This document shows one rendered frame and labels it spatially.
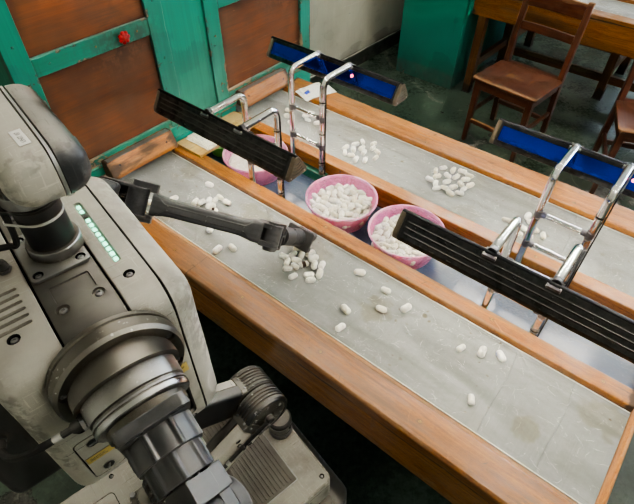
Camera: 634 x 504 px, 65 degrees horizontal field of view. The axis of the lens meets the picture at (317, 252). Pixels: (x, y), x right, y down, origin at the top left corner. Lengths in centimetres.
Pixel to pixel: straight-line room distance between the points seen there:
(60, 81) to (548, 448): 175
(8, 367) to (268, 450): 104
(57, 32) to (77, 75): 14
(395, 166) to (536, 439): 114
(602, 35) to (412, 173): 208
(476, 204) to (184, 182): 111
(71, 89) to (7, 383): 135
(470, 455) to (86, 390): 93
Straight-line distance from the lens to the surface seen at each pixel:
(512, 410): 142
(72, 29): 184
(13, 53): 176
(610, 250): 193
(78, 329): 65
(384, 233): 175
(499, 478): 130
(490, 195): 199
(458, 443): 131
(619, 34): 378
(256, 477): 155
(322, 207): 181
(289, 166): 143
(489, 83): 341
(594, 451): 145
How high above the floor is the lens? 192
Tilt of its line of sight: 46 degrees down
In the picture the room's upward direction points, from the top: straight up
